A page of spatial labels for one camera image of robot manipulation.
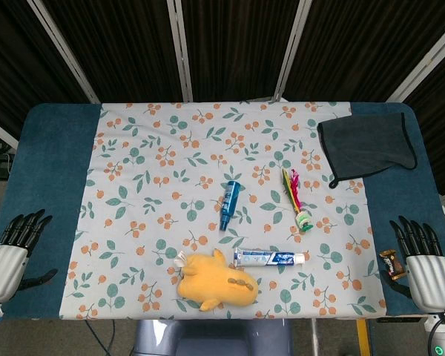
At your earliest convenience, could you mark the yellow table leg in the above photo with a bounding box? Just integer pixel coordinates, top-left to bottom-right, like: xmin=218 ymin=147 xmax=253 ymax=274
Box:
xmin=356 ymin=319 xmax=370 ymax=356

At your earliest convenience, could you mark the white and blue toothpaste tube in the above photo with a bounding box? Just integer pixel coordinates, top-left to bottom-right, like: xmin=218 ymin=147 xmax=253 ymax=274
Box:
xmin=232 ymin=247 xmax=306 ymax=267

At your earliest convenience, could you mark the blue spray bottle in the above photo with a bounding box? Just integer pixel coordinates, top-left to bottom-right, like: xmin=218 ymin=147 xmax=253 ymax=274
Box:
xmin=218 ymin=180 xmax=242 ymax=233

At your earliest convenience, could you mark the grey-blue robot torso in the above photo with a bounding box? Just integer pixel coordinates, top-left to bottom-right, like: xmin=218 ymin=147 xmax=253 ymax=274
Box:
xmin=134 ymin=318 xmax=294 ymax=356

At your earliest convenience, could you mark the grey cloth with black trim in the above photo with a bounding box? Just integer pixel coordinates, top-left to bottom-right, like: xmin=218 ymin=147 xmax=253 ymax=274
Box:
xmin=317 ymin=111 xmax=418 ymax=189

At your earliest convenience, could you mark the blue table cover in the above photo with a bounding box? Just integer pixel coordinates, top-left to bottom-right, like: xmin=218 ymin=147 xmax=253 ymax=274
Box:
xmin=0 ymin=102 xmax=445 ymax=322

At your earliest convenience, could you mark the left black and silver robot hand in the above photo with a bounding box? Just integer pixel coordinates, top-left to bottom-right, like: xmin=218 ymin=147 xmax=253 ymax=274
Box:
xmin=0 ymin=209 xmax=59 ymax=303

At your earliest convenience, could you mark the blue floor cable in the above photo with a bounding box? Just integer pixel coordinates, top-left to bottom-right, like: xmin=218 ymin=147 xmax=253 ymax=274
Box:
xmin=84 ymin=319 xmax=116 ymax=356

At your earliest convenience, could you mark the brown wrapped candy bar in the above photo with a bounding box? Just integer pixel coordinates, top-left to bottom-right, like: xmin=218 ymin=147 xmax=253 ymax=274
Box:
xmin=378 ymin=249 xmax=407 ymax=282

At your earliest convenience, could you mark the dark folding screen fabric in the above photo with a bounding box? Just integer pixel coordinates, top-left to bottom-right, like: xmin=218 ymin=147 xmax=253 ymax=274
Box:
xmin=0 ymin=0 xmax=445 ymax=197

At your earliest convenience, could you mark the floral tablecloth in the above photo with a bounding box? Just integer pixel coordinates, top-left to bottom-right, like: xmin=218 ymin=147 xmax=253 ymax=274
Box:
xmin=59 ymin=100 xmax=389 ymax=320

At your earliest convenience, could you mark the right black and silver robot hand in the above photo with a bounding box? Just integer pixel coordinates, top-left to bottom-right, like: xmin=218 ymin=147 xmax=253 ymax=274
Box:
xmin=380 ymin=215 xmax=445 ymax=311

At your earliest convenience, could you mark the colourful feather shuttlecock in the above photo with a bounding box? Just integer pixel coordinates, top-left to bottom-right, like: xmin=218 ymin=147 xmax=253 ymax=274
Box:
xmin=280 ymin=168 xmax=314 ymax=234

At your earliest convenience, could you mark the yellow plush toy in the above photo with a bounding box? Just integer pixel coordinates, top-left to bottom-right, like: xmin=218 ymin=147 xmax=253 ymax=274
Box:
xmin=173 ymin=248 xmax=260 ymax=312

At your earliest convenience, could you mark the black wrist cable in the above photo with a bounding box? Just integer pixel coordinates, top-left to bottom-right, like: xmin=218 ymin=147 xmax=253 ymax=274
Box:
xmin=426 ymin=314 xmax=445 ymax=356

